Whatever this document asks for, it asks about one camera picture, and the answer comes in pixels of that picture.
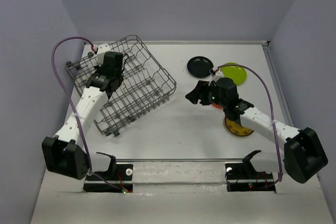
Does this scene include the yellow patterned dark plate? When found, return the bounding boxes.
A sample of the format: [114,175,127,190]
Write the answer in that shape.
[224,117,254,137]

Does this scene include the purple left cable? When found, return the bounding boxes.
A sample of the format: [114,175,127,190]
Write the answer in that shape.
[51,36,124,190]

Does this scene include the lime green plate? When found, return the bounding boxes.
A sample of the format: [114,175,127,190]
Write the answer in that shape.
[220,62,247,86]

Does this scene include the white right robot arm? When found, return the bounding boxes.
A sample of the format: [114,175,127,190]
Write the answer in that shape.
[185,78,329,184]

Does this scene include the black plate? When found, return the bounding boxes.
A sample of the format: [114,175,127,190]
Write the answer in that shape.
[187,56,214,79]

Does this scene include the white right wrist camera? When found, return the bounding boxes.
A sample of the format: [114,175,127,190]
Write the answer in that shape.
[210,68,222,82]

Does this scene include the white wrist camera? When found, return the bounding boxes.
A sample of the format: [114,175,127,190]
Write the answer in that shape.
[96,43,111,66]
[210,68,222,82]

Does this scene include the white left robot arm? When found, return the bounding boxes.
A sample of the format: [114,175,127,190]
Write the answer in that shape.
[41,51,128,180]

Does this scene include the orange plate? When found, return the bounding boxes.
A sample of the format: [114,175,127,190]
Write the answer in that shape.
[212,103,223,109]

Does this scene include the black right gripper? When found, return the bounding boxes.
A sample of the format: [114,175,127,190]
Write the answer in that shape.
[184,80,227,109]

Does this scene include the grey wire dish rack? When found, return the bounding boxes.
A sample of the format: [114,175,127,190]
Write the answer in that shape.
[65,34,177,137]

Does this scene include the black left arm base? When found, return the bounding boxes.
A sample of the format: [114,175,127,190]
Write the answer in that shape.
[83,163,133,194]

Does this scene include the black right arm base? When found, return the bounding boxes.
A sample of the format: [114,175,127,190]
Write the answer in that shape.
[225,163,276,192]

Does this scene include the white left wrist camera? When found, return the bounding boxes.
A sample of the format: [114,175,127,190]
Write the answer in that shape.
[96,43,111,66]

